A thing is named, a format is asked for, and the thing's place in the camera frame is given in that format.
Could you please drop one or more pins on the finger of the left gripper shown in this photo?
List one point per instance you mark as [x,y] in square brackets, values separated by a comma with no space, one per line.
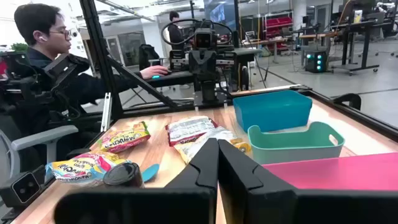
[195,67]
[211,67]

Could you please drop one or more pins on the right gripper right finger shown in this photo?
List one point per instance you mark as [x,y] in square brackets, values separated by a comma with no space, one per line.
[236,174]

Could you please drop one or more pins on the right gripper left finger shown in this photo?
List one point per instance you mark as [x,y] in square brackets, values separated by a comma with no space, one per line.
[202,168]

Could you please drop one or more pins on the roast beef Maruchan ramen pack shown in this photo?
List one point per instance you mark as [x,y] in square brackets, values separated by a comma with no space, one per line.
[189,129]

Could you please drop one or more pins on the teal plastic spoon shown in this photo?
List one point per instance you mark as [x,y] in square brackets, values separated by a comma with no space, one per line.
[150,172]

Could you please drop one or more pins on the black-lid spice jar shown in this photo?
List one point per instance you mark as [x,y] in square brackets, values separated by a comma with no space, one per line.
[122,175]

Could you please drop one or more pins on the lime chili Maruchan ramen pack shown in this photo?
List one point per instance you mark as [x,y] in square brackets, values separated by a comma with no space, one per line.
[124,138]

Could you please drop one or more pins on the blue yellow Maruchan ramen pack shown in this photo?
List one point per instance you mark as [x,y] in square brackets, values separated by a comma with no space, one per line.
[81,168]

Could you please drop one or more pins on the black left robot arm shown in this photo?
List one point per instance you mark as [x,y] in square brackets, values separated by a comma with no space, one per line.
[205,93]

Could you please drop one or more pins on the person's hand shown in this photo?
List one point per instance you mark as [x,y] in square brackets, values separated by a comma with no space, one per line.
[154,72]

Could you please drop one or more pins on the computer mouse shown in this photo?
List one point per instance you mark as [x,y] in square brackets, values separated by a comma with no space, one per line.
[155,76]

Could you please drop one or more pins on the black office chair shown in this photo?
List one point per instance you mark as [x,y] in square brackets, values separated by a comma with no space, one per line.
[147,56]

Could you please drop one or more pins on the person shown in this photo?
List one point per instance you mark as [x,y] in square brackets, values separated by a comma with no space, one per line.
[46,34]
[174,29]

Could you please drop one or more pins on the wooden-top desk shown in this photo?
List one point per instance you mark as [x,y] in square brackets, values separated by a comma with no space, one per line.
[267,41]

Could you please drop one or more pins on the blue plastic bin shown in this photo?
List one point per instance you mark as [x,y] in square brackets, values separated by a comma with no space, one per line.
[273,110]

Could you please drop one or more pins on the red storage shelf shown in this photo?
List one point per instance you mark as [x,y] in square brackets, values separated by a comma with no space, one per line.
[278,28]

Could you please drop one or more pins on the pink plastic bin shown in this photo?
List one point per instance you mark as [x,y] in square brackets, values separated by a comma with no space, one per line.
[335,171]

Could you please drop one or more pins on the computer tower with teal lights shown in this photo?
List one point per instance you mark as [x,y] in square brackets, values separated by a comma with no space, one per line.
[315,60]

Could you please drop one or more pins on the black standing desk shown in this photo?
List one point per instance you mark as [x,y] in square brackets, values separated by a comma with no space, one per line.
[360,31]

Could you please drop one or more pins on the grey office chair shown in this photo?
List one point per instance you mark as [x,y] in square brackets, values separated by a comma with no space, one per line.
[43,137]

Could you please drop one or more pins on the green plant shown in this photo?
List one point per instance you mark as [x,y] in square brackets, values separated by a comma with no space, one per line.
[20,47]

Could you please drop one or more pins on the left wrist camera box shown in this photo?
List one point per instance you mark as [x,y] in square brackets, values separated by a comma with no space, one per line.
[204,39]

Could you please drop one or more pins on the silver aluminium bracket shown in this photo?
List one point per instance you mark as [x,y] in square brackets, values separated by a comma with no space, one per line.
[106,112]

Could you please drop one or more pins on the black table camera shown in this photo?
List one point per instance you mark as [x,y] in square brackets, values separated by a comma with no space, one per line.
[26,186]

